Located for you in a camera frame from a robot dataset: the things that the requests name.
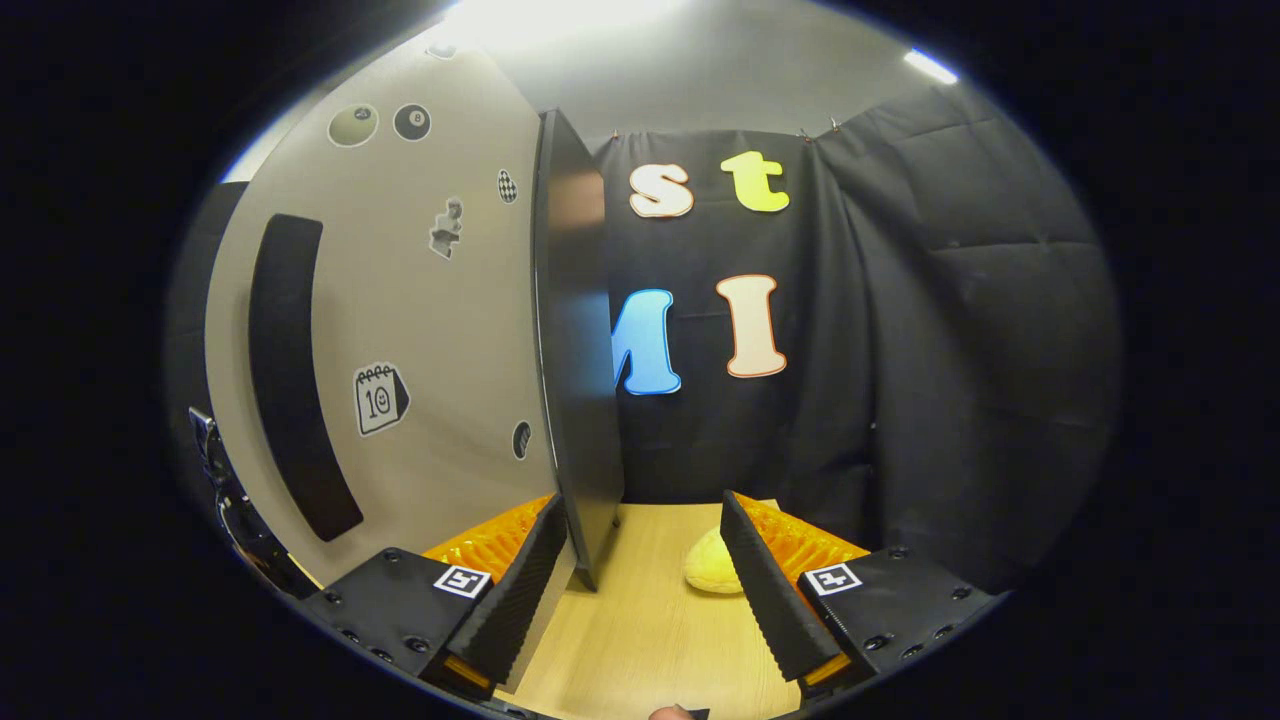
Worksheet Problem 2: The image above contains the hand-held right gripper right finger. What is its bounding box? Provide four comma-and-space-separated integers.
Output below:
720, 490, 1001, 701

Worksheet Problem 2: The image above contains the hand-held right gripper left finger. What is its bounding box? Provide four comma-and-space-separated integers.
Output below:
300, 492, 568, 701

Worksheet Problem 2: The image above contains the beige cabinet door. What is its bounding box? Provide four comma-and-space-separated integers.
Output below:
205, 45, 561, 591

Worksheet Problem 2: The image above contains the dark grey cabinet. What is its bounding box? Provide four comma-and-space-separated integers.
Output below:
533, 108, 627, 593

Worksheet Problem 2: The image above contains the yellow toy bread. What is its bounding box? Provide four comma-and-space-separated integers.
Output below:
684, 527, 746, 595

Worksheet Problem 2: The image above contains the black backdrop cloth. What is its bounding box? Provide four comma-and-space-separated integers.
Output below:
590, 85, 1121, 596

